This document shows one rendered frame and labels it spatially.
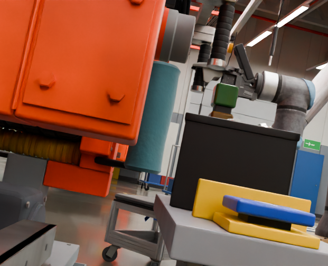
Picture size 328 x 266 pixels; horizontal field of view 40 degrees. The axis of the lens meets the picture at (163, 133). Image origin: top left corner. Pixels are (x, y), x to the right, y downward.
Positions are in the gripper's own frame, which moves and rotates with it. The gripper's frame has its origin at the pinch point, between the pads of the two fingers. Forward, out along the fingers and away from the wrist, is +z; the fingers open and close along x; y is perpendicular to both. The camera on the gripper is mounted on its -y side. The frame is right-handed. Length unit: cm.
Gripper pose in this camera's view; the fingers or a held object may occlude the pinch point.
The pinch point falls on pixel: (196, 64)
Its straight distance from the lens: 141.5
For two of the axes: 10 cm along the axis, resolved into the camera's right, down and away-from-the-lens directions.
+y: -2.0, 9.8, -0.8
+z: -9.8, -2.0, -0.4
